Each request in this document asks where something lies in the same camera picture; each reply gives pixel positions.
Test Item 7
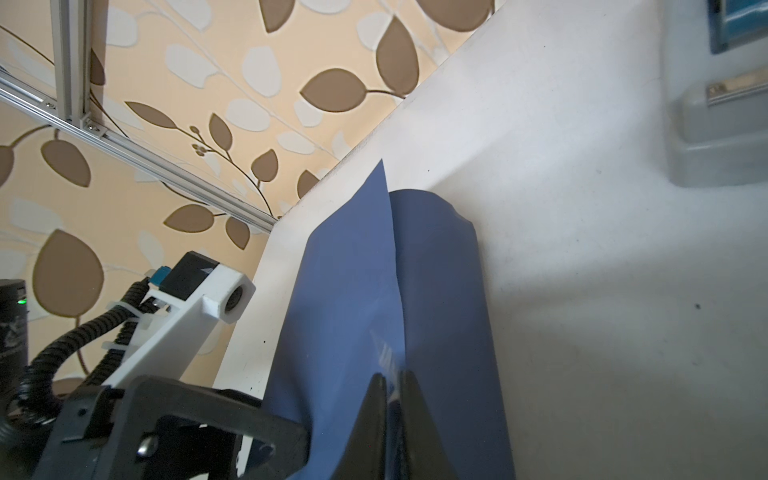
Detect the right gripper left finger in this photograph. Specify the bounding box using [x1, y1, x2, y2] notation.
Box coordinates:
[331, 373, 387, 480]

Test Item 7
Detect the clear adhesive tape piece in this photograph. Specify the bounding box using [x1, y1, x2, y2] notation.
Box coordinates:
[370, 330, 401, 403]

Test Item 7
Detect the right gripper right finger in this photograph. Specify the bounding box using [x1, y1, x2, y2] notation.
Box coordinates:
[399, 370, 458, 480]

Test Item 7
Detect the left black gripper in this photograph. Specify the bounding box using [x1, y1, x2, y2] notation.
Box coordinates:
[32, 376, 309, 479]

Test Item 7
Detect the blue wrapping paper sheet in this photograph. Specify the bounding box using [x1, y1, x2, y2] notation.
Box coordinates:
[263, 165, 515, 479]

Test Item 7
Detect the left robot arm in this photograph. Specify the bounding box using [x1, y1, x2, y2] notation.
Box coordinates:
[1, 280, 309, 479]

